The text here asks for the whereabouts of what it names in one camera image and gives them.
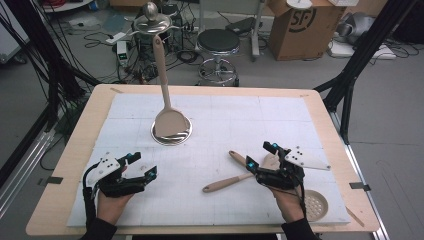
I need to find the white power strip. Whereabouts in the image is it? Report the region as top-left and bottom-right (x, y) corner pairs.
(105, 31), (128, 46)

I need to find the beige perforated skimmer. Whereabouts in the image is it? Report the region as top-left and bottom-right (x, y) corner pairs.
(228, 150), (330, 223)

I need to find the right hand-held gripper black cable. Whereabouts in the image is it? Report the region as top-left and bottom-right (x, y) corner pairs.
(294, 179), (308, 218)

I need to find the hand-held gripper black cable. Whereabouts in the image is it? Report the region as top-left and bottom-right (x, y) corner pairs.
(294, 179), (308, 218)
(82, 163), (98, 228)

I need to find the white round disc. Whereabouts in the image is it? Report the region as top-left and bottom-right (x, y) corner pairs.
(286, 0), (313, 10)

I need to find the white grid mat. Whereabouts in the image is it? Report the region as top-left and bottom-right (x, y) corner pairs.
(66, 93), (352, 228)

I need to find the brown cardboard box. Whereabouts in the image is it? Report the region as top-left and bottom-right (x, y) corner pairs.
(266, 0), (348, 62)

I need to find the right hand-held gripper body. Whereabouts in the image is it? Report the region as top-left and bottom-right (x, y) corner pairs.
(256, 145), (332, 191)

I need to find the metal utensil stand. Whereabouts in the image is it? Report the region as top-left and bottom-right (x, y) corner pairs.
(128, 1), (193, 147)

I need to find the person's left hand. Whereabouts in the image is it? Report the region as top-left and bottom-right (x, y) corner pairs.
(96, 194), (134, 225)

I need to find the beige slotted spatula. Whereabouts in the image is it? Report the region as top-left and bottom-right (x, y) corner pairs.
(201, 151), (282, 194)

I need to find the aluminium rail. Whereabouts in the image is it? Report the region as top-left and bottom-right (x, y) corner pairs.
(329, 109), (391, 240)
(0, 128), (56, 219)

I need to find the white metal post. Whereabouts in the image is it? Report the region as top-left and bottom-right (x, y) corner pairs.
(251, 0), (265, 62)

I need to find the person's right hand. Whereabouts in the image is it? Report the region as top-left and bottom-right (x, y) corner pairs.
(271, 186), (306, 224)

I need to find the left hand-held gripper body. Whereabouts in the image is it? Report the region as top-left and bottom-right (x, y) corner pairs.
(88, 151), (148, 198)

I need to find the beige solid spatula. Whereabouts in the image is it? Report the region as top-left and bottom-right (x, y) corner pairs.
(152, 35), (190, 140)

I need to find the left hand-held gripper black cable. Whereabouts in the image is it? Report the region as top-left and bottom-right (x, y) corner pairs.
(82, 163), (98, 228)

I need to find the white device with green display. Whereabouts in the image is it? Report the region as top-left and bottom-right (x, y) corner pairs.
(115, 40), (130, 68)

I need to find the black tape piece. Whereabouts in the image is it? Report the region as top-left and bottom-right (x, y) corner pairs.
(37, 175), (64, 187)
(349, 181), (372, 192)

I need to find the grey wrapped bundle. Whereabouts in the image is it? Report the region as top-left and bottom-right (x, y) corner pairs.
(335, 12), (377, 46)

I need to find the grey cabinet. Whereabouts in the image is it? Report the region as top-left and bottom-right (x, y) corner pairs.
(0, 18), (30, 65)

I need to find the white flat board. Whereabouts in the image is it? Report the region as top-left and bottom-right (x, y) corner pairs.
(328, 39), (398, 61)

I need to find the white round table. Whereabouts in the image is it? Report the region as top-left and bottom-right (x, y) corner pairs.
(41, 0), (94, 14)

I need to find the black round stool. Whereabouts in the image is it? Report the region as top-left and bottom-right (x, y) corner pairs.
(196, 28), (241, 87)

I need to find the black flat case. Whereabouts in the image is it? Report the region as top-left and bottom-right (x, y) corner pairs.
(225, 16), (258, 36)

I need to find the black metal frame stand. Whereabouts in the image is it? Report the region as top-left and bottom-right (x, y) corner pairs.
(0, 0), (101, 134)
(313, 0), (419, 146)

